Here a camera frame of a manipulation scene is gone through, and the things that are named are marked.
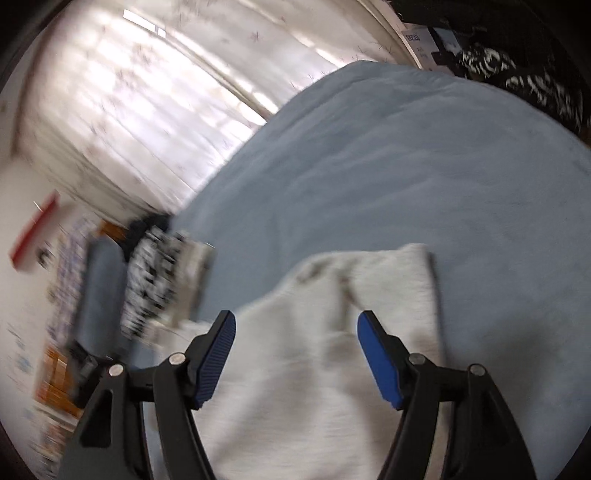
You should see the light grey zip hoodie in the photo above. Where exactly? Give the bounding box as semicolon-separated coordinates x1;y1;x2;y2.
194;244;442;479

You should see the black white clothes pile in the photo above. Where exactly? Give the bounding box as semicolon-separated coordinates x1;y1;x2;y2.
444;38;590;144

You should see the cream satin folded garment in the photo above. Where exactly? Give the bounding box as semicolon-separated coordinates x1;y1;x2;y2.
160;239;214;328

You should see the black white graffiti garment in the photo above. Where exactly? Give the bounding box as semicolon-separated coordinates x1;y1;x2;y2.
120;226;189;340

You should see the blue pillow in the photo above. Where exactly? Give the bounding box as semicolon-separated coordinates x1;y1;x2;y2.
72;236;127;357

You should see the black garment near headboard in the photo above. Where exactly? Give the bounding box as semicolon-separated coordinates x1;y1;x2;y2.
125;213;171;245

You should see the purple white folded blanket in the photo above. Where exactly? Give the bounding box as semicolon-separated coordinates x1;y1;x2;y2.
46;217;98;347

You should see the blue fleece bed blanket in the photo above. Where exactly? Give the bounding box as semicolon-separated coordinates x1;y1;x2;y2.
156;61;590;479

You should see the white floral curtain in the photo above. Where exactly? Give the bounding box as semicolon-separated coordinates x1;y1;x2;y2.
14;0;415;223

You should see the white cardboard box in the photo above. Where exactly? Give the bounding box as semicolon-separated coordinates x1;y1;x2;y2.
402;27;442;71

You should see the red wall shelf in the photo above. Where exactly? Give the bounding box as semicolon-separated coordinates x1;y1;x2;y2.
9;190;60;271

